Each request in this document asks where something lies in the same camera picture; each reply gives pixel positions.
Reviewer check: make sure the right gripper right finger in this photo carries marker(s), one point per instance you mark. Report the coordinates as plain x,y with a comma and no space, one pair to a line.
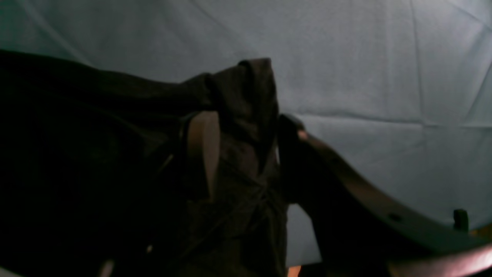
361,231

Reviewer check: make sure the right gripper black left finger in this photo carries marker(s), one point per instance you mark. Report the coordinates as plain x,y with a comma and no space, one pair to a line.
185,160

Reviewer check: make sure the black T-shirt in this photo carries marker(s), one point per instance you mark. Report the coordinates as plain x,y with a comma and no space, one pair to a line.
108,174

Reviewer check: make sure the teal table cloth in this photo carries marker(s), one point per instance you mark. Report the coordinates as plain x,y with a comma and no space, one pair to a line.
400,89

